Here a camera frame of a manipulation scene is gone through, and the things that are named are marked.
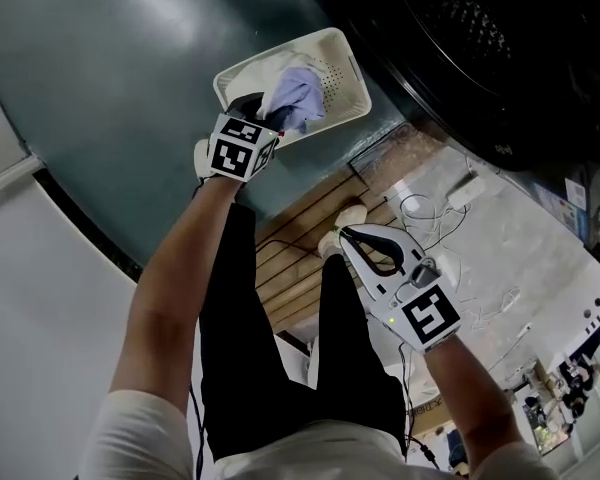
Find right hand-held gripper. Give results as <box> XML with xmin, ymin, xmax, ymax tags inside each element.
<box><xmin>339</xmin><ymin>222</ymin><xmax>463</xmax><ymax>355</ymax></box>

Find black washing machine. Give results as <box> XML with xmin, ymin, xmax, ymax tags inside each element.
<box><xmin>323</xmin><ymin>0</ymin><xmax>600</xmax><ymax>173</ymax></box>

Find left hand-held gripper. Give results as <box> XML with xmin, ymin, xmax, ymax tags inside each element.
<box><xmin>207</xmin><ymin>92</ymin><xmax>281</xmax><ymax>184</ymax></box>

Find lilac clothes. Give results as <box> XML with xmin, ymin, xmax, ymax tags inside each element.
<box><xmin>256</xmin><ymin>65</ymin><xmax>327</xmax><ymax>137</ymax></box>

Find box with colourful label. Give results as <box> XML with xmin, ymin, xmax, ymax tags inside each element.
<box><xmin>533</xmin><ymin>176</ymin><xmax>592</xmax><ymax>242</ymax></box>

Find wooden slatted floor mat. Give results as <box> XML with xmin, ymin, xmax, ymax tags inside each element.
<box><xmin>253</xmin><ymin>166</ymin><xmax>407</xmax><ymax>335</ymax></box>

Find white tangled cable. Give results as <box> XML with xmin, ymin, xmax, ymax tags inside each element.
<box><xmin>393</xmin><ymin>191</ymin><xmax>484</xmax><ymax>254</ymax></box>

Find white clothes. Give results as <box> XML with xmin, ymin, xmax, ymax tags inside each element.
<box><xmin>224</xmin><ymin>49</ymin><xmax>326</xmax><ymax>120</ymax></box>

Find white power adapter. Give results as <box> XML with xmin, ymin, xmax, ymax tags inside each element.
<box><xmin>446</xmin><ymin>174</ymin><xmax>487</xmax><ymax>208</ymax></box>

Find person's white shoes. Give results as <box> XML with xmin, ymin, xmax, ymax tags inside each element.
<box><xmin>317</xmin><ymin>203</ymin><xmax>369</xmax><ymax>260</ymax></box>

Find person's black trousers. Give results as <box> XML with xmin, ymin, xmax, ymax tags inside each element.
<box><xmin>198</xmin><ymin>201</ymin><xmax>409</xmax><ymax>463</ymax></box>

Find person's white shirt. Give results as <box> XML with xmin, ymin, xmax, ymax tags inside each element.
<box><xmin>78</xmin><ymin>389</ymin><xmax>561</xmax><ymax>480</ymax></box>

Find person's right forearm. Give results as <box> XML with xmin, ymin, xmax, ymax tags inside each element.
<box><xmin>422</xmin><ymin>331</ymin><xmax>519</xmax><ymax>474</ymax></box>

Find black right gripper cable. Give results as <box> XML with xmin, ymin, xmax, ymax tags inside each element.
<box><xmin>397</xmin><ymin>341</ymin><xmax>444</xmax><ymax>472</ymax></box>

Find person's left forearm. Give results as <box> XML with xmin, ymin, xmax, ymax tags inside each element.
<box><xmin>108</xmin><ymin>173</ymin><xmax>241</xmax><ymax>417</ymax></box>

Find person's left hand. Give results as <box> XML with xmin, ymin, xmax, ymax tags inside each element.
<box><xmin>193</xmin><ymin>138</ymin><xmax>215</xmax><ymax>178</ymax></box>

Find white plastic basket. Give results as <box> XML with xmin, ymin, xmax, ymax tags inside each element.
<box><xmin>212</xmin><ymin>26</ymin><xmax>373</xmax><ymax>150</ymax></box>

